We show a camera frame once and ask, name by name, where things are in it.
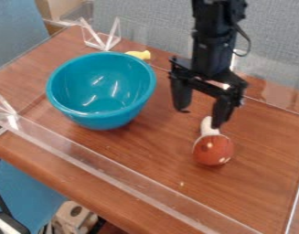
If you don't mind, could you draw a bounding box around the blue plastic bowl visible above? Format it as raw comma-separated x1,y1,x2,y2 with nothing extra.
46,52,157,131

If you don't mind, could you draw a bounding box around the white block with hole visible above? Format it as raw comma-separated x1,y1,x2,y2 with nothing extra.
53,201,98,234

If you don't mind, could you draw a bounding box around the yellow toy object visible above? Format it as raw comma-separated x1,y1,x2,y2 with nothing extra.
126,50,152,60

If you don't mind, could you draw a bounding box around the brown capped toy mushroom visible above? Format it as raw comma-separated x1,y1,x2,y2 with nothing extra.
193,116,236,166

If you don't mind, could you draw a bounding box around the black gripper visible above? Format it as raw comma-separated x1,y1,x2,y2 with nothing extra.
169,56,249,129

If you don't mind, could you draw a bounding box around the clear acrylic corner bracket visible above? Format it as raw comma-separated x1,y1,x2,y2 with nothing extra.
79,17,122,51

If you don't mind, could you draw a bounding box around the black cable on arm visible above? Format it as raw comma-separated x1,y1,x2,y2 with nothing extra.
232,24,253,59

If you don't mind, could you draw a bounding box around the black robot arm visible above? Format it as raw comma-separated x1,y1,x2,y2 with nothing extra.
169,0,252,129

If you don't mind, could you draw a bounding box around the clear acrylic front barrier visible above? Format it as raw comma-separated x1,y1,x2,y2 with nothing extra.
0,94,262,234

